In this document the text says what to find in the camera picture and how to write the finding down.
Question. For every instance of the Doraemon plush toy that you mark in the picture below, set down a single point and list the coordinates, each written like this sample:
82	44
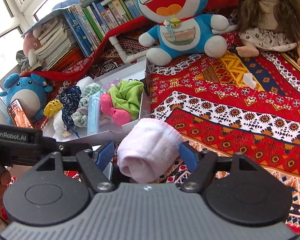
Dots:
181	28

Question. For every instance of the row of upright books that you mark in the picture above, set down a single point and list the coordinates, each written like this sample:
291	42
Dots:
118	16

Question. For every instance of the miniature bicycle model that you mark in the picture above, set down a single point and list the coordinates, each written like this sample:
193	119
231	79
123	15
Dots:
102	68

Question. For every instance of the blue patterned scrunchie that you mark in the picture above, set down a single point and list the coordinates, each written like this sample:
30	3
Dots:
69	99

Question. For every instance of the white foam block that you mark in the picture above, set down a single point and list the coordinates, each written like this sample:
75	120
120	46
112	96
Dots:
84	82

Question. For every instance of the brown haired doll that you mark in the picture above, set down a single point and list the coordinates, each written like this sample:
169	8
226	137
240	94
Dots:
268	25

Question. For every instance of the blue round plush toy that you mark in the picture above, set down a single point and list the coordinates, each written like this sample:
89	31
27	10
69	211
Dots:
31	91

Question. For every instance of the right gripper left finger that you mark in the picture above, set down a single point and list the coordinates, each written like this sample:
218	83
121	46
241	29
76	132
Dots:
90	164

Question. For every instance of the pink plush toy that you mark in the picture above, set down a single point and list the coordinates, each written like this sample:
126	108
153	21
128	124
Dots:
31	44

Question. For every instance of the grey knotted rope toy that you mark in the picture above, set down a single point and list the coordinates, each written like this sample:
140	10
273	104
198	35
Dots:
23	61

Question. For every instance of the green and pink bow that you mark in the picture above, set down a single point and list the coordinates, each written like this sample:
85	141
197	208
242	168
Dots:
122	103

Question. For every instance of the smartphone with lit screen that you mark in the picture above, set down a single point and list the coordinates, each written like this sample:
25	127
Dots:
17	115

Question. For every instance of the white pvc pipe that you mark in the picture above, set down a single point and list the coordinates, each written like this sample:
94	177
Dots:
123	55

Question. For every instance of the light blue face mask pack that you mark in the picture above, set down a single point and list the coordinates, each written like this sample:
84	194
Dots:
93	113

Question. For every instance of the crumpled white paper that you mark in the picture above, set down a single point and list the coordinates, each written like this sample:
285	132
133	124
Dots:
248	80

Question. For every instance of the stack of books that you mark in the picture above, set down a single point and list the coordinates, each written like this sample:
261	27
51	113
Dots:
55	41

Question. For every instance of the white pink towel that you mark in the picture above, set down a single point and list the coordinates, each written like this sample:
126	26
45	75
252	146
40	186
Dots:
148	150

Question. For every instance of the green checked scrunchie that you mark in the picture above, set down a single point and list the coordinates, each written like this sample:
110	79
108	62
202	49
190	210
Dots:
87	104

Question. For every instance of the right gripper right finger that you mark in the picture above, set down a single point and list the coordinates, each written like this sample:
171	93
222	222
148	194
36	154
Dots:
203	166

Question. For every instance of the gold sequin bow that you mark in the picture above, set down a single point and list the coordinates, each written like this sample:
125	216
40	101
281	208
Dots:
52	108

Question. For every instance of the white shallow box tray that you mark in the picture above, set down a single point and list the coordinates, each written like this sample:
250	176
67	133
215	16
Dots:
108	130

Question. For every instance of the purple fluffy plush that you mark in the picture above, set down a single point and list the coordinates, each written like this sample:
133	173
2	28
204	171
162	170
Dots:
110	84

